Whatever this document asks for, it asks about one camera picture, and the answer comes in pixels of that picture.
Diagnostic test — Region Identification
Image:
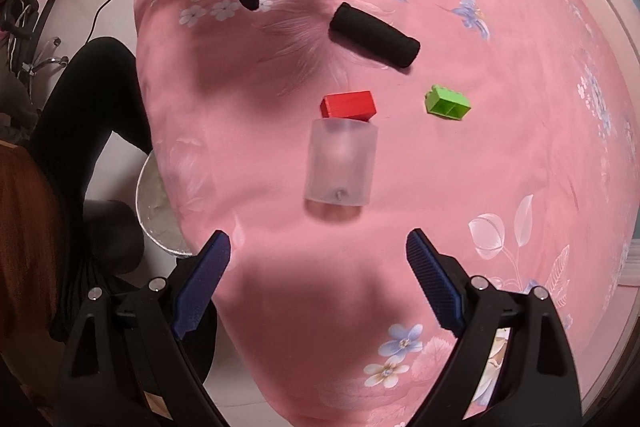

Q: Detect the pink floral bedspread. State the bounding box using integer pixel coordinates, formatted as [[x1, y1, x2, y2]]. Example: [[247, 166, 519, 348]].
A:
[[134, 0, 639, 426]]

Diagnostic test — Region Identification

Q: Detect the translucent plastic cup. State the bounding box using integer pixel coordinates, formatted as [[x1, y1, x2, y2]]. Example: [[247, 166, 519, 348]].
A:
[[305, 118, 378, 207]]

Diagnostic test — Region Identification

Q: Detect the green toy brick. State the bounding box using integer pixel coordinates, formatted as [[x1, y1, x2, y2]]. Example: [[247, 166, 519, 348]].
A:
[[424, 84, 471, 120]]

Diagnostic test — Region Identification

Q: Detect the black foam cylinder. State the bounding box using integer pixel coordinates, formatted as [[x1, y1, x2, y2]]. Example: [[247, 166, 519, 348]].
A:
[[329, 2, 421, 69]]

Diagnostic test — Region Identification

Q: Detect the foil-lined trash bin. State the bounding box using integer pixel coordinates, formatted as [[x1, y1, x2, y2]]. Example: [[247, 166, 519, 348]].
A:
[[136, 153, 192, 258]]

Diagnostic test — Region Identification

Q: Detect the red toy brick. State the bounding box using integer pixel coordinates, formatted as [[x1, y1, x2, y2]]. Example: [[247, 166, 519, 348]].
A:
[[320, 91, 376, 121]]

